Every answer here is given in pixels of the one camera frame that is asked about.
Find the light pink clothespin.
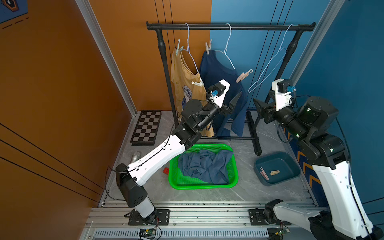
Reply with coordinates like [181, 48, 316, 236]
[236, 69, 253, 83]

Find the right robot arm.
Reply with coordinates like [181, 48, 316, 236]
[254, 97, 384, 240]

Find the green circuit board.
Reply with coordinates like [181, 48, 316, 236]
[138, 228, 157, 240]
[275, 229, 291, 240]

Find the teal plastic tub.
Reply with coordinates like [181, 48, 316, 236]
[254, 152, 301, 187]

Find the light blue t-shirt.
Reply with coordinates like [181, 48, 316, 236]
[178, 150, 234, 185]

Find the black clothes rack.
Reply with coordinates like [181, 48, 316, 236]
[146, 22, 316, 156]

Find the cream yellow clothespin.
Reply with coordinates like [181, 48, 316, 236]
[270, 170, 280, 176]

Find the salmon pink clothespin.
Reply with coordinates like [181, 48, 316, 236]
[260, 167, 269, 181]

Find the light blue hanger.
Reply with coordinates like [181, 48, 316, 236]
[248, 24, 294, 94]

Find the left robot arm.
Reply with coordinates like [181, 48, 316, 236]
[115, 93, 242, 223]

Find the silver metal cylinder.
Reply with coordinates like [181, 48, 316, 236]
[130, 151, 141, 164]

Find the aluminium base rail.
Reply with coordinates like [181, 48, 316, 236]
[80, 201, 312, 240]

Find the black white checkerboard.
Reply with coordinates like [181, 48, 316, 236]
[130, 110, 162, 147]

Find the white wire hanger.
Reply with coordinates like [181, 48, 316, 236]
[215, 23, 235, 69]
[184, 23, 200, 74]

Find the right green circuit board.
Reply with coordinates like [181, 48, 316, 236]
[275, 229, 291, 240]

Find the navy blue t-shirt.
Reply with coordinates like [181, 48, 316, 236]
[200, 51, 248, 137]

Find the left green circuit board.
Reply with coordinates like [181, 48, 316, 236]
[138, 228, 157, 240]

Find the white clothespin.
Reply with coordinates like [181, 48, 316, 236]
[191, 79, 205, 87]

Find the green plastic basket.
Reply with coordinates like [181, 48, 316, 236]
[169, 144, 239, 190]

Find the pale green clothespin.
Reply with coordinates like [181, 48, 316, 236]
[176, 39, 184, 56]

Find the beige clothespin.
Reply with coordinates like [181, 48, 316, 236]
[205, 39, 212, 55]

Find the yellow printed t-shirt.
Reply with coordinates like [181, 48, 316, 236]
[170, 47, 216, 138]

